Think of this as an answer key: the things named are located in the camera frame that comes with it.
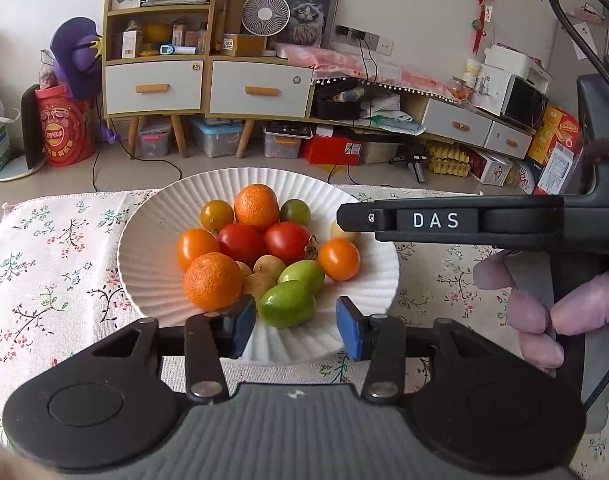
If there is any right hand purple glove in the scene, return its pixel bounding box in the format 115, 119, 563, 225
473, 250, 609, 372

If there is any small dark green tomato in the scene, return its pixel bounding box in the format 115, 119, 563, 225
280, 198, 311, 226

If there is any orange tomato back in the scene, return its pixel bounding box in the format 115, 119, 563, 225
317, 238, 361, 282

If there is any floral tablecloth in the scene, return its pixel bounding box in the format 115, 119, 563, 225
0, 184, 609, 478

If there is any lone orange mandarin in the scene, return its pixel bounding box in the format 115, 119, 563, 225
183, 252, 244, 311

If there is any green round fruit back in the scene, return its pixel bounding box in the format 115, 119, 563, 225
257, 281, 315, 328

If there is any white microwave oven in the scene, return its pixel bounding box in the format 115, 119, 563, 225
473, 64, 549, 131

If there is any beige longan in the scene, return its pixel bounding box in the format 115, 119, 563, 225
237, 261, 252, 278
254, 255, 286, 282
329, 222, 360, 244
242, 273, 276, 304

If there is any yellow egg carton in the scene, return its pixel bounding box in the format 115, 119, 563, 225
426, 141, 471, 178

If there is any clear storage bin blue lid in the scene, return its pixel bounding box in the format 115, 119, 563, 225
190, 115, 244, 158

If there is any black floor cable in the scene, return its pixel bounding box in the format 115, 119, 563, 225
90, 104, 185, 194

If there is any low wooden tv bench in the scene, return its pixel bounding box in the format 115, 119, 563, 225
306, 77, 533, 159

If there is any olive yellow-green tomato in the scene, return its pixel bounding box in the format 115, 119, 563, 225
199, 200, 234, 232

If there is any framed cat picture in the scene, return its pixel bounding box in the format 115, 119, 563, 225
274, 0, 339, 49

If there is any orange tomato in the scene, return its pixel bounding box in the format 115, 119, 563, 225
175, 229, 220, 272
317, 238, 361, 282

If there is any white desk fan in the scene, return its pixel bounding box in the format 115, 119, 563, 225
242, 0, 290, 56

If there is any red snack bucket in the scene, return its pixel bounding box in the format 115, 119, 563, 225
34, 84, 95, 168

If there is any purple plush toy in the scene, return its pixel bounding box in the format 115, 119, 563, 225
50, 16, 102, 101

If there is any orange tomato front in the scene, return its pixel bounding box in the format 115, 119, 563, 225
175, 229, 220, 272

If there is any wooden cabinet with drawers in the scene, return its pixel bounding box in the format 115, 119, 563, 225
102, 0, 317, 156

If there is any white ribbed plate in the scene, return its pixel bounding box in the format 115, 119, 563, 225
118, 168, 400, 366

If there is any red box under bench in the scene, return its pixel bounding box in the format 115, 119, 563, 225
303, 136, 362, 166

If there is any pink cloth on bench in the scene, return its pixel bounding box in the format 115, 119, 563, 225
276, 44, 455, 102

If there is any red tomato with stem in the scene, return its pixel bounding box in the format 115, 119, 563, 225
216, 223, 266, 268

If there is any green oval fruit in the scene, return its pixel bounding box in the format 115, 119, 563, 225
277, 259, 325, 295

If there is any large orange mandarin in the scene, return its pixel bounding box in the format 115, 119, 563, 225
234, 184, 280, 230

